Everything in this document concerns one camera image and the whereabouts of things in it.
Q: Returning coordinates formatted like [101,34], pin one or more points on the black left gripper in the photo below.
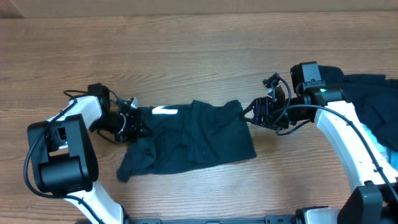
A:
[135,130]

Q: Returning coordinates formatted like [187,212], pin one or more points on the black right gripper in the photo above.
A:
[267,112]

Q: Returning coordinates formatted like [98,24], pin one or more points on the dark green t-shirt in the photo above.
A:
[188,137]

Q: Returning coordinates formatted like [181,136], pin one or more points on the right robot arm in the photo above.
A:
[373,182]

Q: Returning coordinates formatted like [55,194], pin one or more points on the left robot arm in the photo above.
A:
[61,162]

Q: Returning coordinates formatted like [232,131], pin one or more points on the black garment in pile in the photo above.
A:
[374,98]

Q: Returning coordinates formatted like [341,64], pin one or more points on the light blue garment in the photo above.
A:
[389,155]

